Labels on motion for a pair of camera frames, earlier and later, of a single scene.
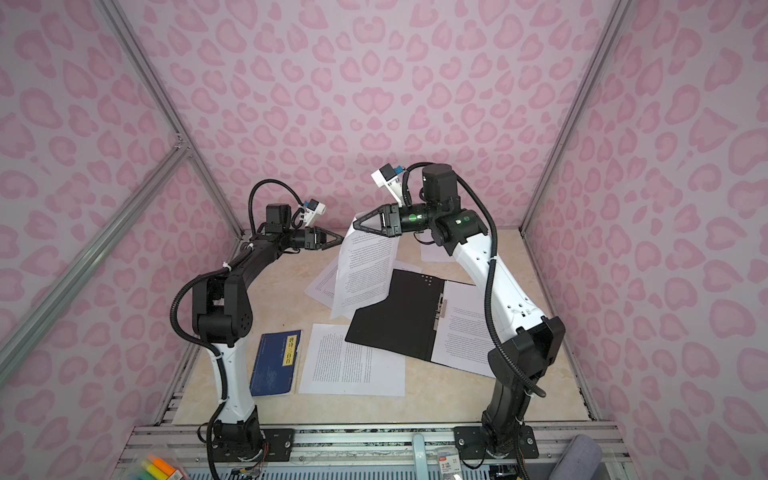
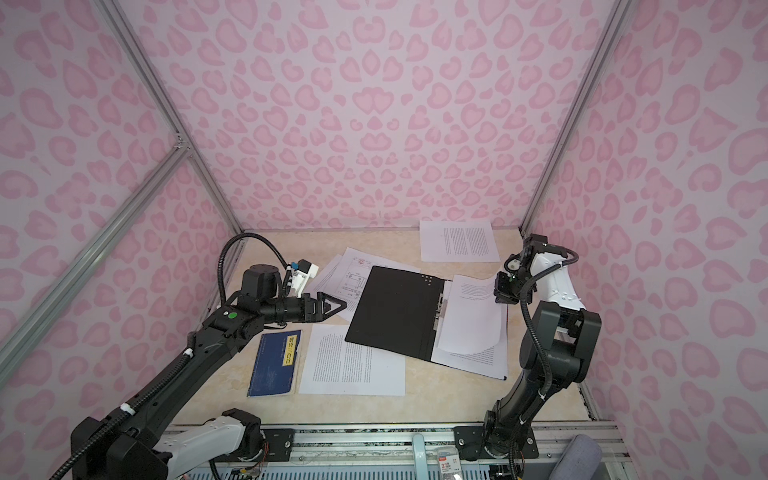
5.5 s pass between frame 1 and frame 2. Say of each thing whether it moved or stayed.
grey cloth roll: stayed
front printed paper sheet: stayed
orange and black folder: stayed
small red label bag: stayed
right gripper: moved
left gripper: moved
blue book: stayed
